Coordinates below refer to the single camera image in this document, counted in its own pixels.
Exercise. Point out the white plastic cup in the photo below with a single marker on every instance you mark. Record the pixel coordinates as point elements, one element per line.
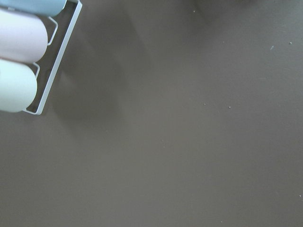
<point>18,86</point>

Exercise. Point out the white cup rack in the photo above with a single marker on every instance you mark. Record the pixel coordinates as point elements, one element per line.
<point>51,26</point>

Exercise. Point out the pink plastic cup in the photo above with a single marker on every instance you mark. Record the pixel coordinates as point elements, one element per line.
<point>23,37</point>

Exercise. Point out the blue plastic cup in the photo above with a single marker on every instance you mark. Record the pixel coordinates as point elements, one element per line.
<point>48,8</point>

